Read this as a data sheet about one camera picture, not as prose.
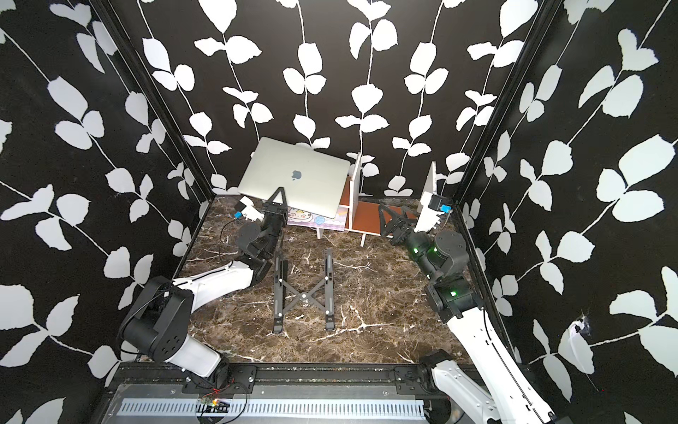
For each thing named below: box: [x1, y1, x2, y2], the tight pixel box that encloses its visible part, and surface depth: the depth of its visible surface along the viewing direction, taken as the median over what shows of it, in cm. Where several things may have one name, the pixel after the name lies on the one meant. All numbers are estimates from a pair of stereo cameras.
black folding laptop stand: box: [272, 248, 336, 334], surface depth 89 cm
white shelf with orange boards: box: [386, 160, 441, 233], surface depth 56 cm
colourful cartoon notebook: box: [286, 205, 348, 231], surface depth 97 cm
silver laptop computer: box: [237, 136, 351, 220], surface depth 83 cm
